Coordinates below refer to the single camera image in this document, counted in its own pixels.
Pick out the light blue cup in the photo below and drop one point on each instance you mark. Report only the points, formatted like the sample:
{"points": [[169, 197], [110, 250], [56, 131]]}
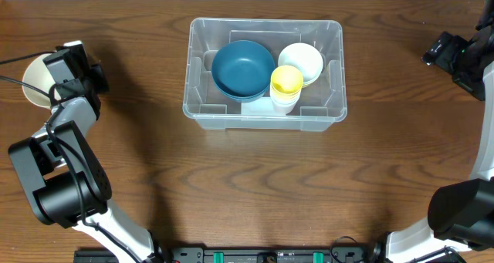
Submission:
{"points": [[284, 103]]}

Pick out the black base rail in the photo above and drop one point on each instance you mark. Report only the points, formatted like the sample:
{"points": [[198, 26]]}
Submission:
{"points": [[345, 253]]}

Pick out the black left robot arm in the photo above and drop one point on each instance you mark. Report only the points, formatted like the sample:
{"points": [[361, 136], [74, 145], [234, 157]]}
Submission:
{"points": [[63, 180]]}

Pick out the blue large bowl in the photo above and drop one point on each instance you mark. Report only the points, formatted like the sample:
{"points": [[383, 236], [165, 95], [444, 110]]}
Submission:
{"points": [[246, 95], [242, 63]]}

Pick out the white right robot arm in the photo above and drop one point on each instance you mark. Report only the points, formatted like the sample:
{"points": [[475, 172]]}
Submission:
{"points": [[460, 215]]}

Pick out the white small bowl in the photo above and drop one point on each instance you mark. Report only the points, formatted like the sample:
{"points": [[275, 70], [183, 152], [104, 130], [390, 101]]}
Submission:
{"points": [[306, 58]]}

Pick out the cream cup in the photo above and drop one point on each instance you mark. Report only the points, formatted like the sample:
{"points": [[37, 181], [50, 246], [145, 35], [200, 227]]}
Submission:
{"points": [[292, 97]]}

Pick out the pink cup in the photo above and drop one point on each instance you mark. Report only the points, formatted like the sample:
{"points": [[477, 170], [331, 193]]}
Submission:
{"points": [[283, 111]]}

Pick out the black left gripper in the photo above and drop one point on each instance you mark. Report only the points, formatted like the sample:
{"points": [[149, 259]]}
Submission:
{"points": [[97, 72]]}

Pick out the clear plastic storage bin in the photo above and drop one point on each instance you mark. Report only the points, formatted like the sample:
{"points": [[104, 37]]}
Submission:
{"points": [[320, 105]]}

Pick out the cream large bowl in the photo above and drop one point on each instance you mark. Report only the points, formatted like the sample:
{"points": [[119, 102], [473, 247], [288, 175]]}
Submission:
{"points": [[38, 75]]}

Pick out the yellow cup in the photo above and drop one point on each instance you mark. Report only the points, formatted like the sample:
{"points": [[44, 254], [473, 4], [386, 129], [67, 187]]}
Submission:
{"points": [[275, 92], [287, 80]]}

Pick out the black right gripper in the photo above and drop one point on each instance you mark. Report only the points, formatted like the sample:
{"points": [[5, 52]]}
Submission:
{"points": [[449, 61]]}

